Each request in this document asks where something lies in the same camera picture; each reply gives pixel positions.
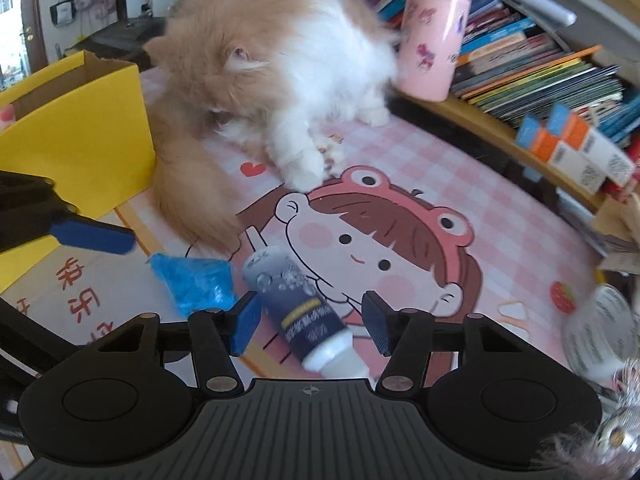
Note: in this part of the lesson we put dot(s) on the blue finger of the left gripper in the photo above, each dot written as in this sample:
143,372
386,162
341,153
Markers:
78,231

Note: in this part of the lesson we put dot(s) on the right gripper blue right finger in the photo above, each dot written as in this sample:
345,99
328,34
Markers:
406,337

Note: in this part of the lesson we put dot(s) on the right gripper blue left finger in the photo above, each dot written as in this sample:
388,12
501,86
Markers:
216,336

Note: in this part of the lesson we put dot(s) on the dark blue spray bottle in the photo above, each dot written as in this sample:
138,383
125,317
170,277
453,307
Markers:
314,332

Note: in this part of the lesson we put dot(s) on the pink plush pig toy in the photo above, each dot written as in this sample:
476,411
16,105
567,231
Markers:
7,116

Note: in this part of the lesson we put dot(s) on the blue plastic wrapper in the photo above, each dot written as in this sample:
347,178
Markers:
195,284

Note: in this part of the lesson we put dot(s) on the yellow cardboard box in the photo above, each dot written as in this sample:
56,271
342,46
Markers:
80,122

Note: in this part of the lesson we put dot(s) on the pink checkered tablecloth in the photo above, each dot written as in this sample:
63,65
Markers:
409,216

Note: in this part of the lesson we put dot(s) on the black electronic keyboard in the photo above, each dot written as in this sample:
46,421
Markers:
122,41

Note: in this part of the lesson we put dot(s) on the orange white medicine box lower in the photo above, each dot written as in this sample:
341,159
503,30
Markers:
552,150

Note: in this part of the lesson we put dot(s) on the orange white medicine box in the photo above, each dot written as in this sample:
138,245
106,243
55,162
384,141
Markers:
597,148
552,150

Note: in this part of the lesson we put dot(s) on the stack of papers and books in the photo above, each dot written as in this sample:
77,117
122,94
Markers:
618,225

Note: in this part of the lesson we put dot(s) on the orange fluffy cat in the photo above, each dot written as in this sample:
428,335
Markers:
266,75

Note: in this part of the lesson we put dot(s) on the orange white medicine box upper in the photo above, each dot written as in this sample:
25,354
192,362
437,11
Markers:
597,148

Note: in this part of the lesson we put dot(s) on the pink cartoon cup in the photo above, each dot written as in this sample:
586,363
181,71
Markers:
431,39

